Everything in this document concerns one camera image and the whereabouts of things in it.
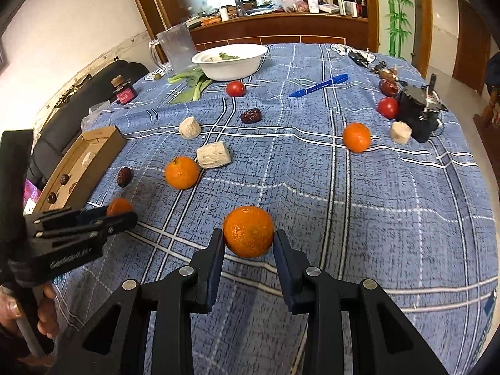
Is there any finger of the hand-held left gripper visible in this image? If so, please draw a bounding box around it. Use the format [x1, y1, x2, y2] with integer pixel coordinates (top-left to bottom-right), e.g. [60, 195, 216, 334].
[24, 208, 110, 230]
[33, 212, 138, 248]

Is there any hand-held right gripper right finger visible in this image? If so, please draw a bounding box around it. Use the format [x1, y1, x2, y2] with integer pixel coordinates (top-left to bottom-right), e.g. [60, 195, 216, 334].
[273, 230, 450, 375]

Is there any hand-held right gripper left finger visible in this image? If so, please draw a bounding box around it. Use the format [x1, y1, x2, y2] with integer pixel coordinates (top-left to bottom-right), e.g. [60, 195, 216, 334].
[47, 228, 226, 375]

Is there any orange mandarin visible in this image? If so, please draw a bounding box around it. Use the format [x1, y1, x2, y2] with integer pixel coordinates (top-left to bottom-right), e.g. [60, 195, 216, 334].
[106, 197, 133, 217]
[222, 205, 275, 259]
[343, 122, 372, 153]
[164, 156, 201, 190]

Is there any cardboard tray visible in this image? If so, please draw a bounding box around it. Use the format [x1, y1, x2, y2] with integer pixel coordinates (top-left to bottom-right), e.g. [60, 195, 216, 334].
[34, 126, 128, 213]

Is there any large beige yam piece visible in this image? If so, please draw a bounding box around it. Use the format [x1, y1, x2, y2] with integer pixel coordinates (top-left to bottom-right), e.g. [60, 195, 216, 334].
[196, 141, 232, 170]

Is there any small rice cake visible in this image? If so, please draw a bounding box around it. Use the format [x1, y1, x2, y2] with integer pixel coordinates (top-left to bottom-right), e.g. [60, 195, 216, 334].
[178, 116, 201, 140]

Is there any person's left hand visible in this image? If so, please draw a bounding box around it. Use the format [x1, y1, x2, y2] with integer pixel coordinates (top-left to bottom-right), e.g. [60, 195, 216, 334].
[0, 283, 60, 340]

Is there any magenta gift bag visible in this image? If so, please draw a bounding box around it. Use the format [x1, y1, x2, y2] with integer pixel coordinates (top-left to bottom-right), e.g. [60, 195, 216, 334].
[23, 179, 43, 212]

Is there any clear plastic bag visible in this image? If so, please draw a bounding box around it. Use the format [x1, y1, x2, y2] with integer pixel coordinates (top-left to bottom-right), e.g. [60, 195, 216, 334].
[81, 102, 112, 131]

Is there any black sofa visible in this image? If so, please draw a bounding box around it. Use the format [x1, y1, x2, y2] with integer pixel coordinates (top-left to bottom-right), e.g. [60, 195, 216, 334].
[25, 60, 151, 192]

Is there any dark jar pink label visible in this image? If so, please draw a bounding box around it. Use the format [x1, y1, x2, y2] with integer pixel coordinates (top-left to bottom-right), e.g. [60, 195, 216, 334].
[111, 75, 137, 105]

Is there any green leafy vegetable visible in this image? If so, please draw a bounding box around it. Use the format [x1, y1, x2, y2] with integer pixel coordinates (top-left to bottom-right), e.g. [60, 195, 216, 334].
[168, 66, 215, 104]

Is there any blue marker pen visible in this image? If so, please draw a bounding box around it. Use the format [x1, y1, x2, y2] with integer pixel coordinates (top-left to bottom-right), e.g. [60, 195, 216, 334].
[289, 73, 349, 98]

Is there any clear glass mug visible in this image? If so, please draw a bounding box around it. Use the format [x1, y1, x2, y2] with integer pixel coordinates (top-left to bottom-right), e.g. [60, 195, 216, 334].
[148, 22, 198, 74]

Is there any white bowl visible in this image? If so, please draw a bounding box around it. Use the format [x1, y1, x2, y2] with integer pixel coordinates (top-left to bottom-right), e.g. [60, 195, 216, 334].
[191, 44, 268, 81]

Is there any bunch of keys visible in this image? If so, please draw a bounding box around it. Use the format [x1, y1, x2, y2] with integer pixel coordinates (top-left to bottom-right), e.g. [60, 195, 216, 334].
[347, 50, 387, 72]

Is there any wooden partition counter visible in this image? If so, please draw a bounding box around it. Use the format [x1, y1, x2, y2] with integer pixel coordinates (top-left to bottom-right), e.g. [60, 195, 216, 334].
[125, 0, 381, 53]

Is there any wooden chair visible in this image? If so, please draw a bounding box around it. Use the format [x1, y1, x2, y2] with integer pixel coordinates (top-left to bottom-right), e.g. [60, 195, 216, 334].
[474, 88, 500, 141]

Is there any dark blue jacket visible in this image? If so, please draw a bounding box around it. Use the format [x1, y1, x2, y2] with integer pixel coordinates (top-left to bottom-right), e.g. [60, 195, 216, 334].
[486, 51, 500, 94]

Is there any brown wooden door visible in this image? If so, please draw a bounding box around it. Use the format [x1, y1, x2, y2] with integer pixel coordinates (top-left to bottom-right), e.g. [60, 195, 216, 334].
[453, 0, 492, 94]

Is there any bamboo wall decal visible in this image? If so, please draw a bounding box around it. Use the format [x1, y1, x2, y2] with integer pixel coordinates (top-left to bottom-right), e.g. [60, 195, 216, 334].
[383, 0, 415, 61]

